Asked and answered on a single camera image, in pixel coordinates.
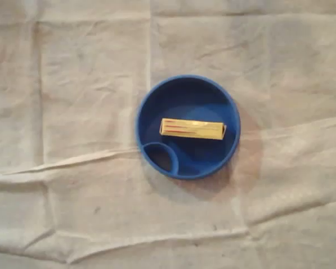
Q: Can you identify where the yellow banana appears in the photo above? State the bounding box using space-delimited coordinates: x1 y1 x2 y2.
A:
158 118 228 140

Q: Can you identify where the blue plastic bowl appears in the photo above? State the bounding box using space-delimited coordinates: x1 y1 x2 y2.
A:
136 74 241 180

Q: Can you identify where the white wrinkled cloth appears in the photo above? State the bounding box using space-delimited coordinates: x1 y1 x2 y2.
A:
0 0 336 269

